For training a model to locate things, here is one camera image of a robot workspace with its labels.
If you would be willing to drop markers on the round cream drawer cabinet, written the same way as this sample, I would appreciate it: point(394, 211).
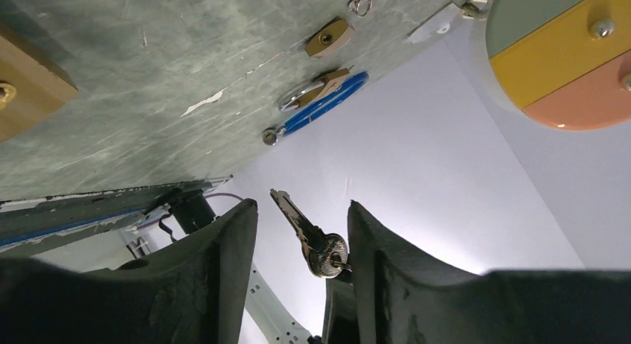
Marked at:
point(564, 64)

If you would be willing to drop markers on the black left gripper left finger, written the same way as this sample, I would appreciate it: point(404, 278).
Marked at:
point(192, 291)

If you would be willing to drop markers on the blue cable lock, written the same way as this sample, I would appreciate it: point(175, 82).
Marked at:
point(302, 118)

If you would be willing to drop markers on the plastic card packet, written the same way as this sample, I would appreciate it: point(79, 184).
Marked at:
point(437, 24)

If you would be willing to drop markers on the small brass padlock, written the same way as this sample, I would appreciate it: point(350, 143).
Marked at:
point(327, 41)

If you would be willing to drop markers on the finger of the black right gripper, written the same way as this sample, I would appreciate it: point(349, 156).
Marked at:
point(340, 316)

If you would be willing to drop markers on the dark metal key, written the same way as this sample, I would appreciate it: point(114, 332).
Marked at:
point(326, 254)

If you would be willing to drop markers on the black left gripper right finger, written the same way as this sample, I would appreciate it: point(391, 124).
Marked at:
point(405, 295)

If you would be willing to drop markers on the medium brass padlock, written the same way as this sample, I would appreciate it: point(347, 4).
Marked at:
point(313, 90)

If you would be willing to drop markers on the long shackle brass padlock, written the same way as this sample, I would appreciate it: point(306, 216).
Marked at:
point(32, 87)

